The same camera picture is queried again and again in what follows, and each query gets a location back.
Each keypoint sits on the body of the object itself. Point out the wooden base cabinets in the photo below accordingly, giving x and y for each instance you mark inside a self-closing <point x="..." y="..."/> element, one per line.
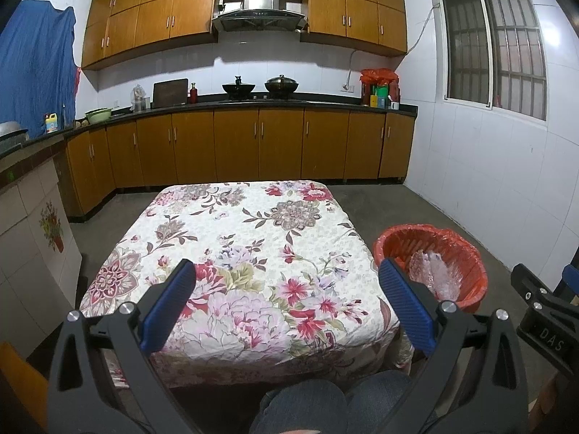
<point x="235" y="144"/>

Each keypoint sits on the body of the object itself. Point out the metal pot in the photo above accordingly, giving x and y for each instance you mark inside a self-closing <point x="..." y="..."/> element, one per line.
<point x="11" y="132"/>

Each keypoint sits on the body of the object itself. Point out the yellow box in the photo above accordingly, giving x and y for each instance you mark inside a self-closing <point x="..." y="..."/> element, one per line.
<point x="374" y="101"/>

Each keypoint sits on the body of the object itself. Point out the wooden wall cabinets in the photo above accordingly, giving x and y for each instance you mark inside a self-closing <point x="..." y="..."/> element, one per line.
<point x="154" y="13"/>

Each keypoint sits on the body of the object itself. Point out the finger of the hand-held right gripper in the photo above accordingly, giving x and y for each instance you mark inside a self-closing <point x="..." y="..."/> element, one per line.
<point x="571" y="282"/>
<point x="536" y="291"/>

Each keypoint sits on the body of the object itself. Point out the green basin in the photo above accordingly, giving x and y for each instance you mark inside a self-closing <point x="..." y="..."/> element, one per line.
<point x="98" y="116"/>

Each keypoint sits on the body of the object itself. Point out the red bottle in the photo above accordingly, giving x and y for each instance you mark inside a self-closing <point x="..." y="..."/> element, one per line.
<point x="193" y="95"/>

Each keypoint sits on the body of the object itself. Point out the brown cardboard box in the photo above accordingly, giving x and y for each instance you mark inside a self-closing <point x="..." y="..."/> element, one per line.
<point x="549" y="402"/>

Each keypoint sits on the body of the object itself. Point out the person's leg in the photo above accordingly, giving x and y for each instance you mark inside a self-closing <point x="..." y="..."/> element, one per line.
<point x="380" y="393"/>
<point x="298" y="407"/>

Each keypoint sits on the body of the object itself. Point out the person's right leg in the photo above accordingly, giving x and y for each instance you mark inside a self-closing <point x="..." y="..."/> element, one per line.
<point x="380" y="393"/>

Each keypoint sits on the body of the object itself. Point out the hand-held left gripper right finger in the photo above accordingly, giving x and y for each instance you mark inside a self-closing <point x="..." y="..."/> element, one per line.
<point x="407" y="307"/>

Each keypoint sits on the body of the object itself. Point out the yellow detergent bottle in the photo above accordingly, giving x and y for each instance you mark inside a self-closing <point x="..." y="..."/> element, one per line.
<point x="52" y="124"/>

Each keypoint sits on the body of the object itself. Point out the clear plastic bag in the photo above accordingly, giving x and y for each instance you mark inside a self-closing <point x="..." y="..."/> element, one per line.
<point x="429" y="271"/>

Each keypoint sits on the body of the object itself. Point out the orange wooden chair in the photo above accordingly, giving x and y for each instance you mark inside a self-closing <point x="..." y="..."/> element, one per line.
<point x="18" y="384"/>

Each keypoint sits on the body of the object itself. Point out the black kitchen countertop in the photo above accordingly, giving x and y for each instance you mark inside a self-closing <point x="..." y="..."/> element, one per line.
<point x="325" y="106"/>

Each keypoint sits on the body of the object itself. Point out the red plastic basket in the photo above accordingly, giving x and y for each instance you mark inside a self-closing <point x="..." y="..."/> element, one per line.
<point x="470" y="285"/>

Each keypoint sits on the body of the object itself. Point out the gas stove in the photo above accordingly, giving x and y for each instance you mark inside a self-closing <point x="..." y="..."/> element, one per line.
<point x="260" y="98"/>

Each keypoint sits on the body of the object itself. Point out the flower wall sticker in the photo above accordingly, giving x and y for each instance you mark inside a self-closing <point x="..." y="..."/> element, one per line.
<point x="50" y="228"/>

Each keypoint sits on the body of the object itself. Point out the floral tablecloth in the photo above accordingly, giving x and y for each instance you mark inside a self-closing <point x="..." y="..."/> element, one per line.
<point x="253" y="235"/>

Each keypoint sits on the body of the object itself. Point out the red plastic bag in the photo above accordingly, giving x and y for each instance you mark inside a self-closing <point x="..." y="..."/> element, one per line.
<point x="377" y="75"/>

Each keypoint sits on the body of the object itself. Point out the black wok with lid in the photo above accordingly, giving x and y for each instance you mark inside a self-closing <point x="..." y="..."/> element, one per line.
<point x="281" y="86"/>

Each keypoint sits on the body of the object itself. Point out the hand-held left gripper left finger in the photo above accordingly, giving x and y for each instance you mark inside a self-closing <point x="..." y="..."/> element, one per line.
<point x="167" y="307"/>

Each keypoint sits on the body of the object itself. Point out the barred window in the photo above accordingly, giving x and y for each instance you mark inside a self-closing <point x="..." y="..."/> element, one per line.
<point x="466" y="54"/>

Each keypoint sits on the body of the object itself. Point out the wooden cutting board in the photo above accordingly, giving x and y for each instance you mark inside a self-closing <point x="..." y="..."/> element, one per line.
<point x="170" y="93"/>

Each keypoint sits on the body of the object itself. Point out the blue cloth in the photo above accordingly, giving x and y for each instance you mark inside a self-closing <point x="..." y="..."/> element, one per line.
<point x="36" y="68"/>

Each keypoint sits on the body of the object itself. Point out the green container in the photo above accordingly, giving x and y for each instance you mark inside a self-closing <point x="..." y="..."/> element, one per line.
<point x="381" y="92"/>

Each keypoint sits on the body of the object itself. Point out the glass jar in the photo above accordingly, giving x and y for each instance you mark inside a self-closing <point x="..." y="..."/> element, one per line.
<point x="138" y="98"/>

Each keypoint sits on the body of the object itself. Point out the person's left leg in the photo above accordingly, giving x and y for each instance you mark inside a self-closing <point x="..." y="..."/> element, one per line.
<point x="298" y="407"/>

